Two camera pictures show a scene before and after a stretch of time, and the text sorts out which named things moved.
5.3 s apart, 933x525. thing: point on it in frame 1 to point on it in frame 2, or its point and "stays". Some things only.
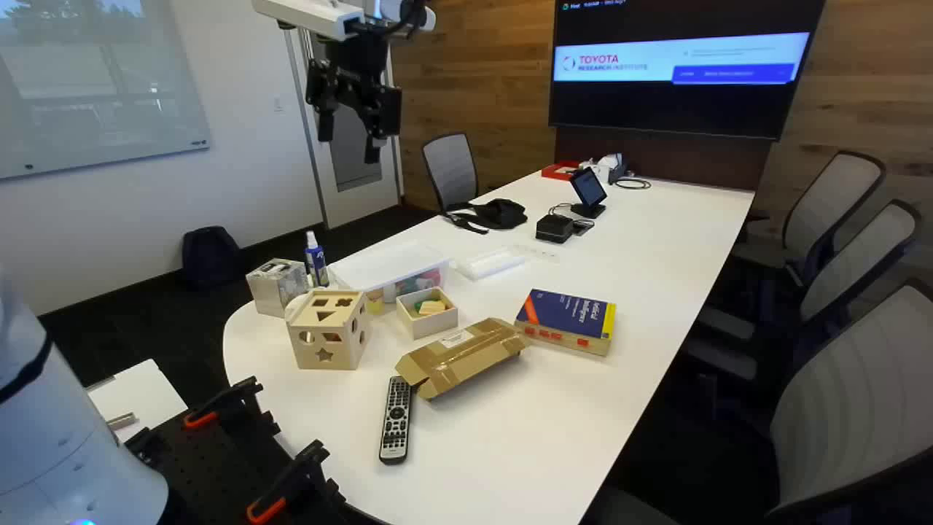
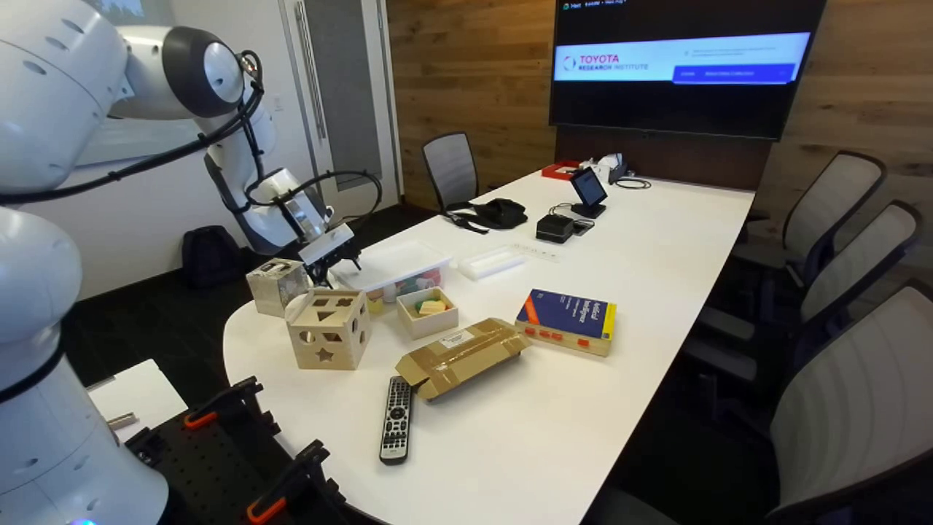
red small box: x=560 y=170 stays
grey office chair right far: x=823 y=205 stays
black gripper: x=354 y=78 to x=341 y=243
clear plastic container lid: x=396 y=258 stays
